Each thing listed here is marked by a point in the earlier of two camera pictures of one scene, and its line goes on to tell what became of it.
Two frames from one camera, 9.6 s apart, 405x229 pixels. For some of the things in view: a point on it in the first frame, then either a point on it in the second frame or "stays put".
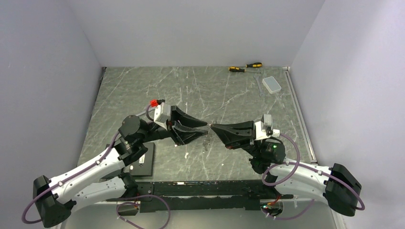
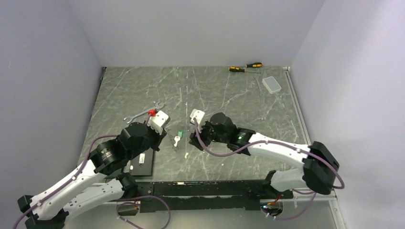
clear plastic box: x=271 y=84 stays put
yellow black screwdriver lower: x=237 y=69 stays put
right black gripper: x=236 y=136 → x=194 y=141
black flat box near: x=143 y=166 stays put
